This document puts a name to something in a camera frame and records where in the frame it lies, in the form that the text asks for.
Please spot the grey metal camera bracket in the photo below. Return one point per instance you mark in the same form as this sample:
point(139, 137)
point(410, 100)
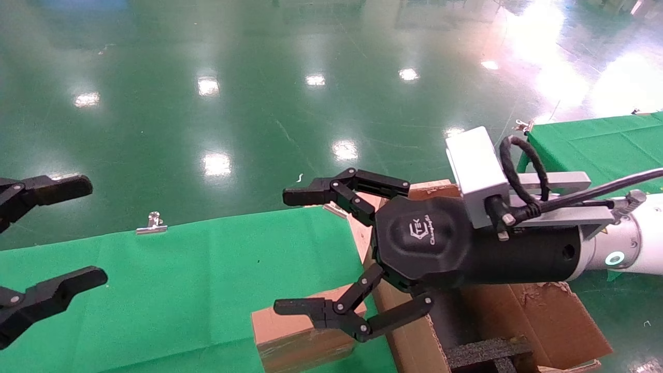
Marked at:
point(559, 181)

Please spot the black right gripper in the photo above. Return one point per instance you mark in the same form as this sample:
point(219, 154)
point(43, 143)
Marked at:
point(430, 243)

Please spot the small brown cardboard box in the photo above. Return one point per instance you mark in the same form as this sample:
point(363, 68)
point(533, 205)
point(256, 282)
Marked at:
point(295, 336)

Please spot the large open brown carton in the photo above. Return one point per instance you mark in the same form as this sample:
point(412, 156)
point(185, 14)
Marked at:
point(544, 321)

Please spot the black foam insert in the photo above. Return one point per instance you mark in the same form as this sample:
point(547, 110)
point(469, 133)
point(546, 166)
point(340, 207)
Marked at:
point(481, 355)

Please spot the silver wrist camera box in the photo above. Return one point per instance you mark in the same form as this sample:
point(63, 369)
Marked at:
point(474, 166)

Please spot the small green table cloth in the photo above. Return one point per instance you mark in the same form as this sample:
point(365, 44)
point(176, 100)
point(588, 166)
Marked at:
point(595, 145)

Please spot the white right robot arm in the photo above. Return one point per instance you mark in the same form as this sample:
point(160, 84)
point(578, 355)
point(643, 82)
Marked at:
point(647, 243)

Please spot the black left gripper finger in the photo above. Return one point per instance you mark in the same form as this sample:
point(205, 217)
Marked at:
point(57, 187)
point(46, 298)

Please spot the large green table cloth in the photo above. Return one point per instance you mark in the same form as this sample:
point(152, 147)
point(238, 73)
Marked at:
point(181, 290)

